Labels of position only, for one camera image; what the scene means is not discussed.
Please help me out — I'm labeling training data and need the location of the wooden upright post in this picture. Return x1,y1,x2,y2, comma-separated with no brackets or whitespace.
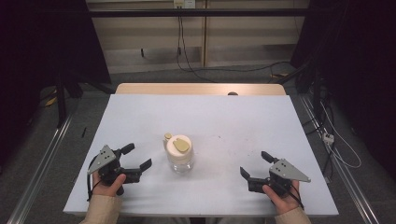
200,0,208,68

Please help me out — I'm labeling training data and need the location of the person's left hand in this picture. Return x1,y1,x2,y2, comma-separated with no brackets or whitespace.
92,172,128,198

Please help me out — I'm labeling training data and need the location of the wooden table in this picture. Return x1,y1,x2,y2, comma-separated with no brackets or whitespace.
115,82,287,96

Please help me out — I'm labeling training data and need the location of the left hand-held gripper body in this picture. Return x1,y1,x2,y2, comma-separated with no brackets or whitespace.
87,145,143,196

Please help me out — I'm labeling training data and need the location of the left hand-held gripper black cable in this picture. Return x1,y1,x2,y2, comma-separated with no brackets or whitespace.
86,154,104,203

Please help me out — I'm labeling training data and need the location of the white cable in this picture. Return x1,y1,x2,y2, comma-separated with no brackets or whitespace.
319,101,362,170

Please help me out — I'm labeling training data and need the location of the right hand-held gripper black cable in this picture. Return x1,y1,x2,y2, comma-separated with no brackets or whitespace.
288,182,305,210

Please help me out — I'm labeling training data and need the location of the glass jar with cream lid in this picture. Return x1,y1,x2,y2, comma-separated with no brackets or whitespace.
163,132,196,174

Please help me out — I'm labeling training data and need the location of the white board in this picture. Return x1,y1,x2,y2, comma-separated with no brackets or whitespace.
63,93,340,217

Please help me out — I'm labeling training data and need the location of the black floor cable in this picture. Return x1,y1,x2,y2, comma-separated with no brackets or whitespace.
176,46,292,84

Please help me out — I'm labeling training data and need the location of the black hanging cable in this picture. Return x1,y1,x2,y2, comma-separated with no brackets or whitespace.
176,15,185,64

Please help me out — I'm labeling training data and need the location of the black metal stand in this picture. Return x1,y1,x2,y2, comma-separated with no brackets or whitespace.
53,69,85,129

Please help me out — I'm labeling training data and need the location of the white wall socket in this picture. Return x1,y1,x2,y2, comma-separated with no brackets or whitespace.
173,0,197,9

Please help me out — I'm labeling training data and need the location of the black horizontal bar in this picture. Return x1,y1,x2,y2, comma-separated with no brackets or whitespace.
88,7,311,19

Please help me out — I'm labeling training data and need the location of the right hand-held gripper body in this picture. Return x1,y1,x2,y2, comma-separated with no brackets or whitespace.
247,158,312,197

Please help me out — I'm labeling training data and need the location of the person's right hand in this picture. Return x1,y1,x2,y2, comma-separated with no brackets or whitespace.
262,179,302,217

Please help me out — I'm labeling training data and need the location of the hand-held gripper black cable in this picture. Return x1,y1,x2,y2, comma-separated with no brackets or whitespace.
288,182,305,210
86,154,104,203

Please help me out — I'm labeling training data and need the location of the black curtain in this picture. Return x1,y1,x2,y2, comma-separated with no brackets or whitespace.
0,0,112,166
290,0,396,178

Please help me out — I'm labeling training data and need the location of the aluminium rail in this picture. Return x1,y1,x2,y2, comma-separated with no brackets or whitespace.
6,114,75,224
298,93,380,224

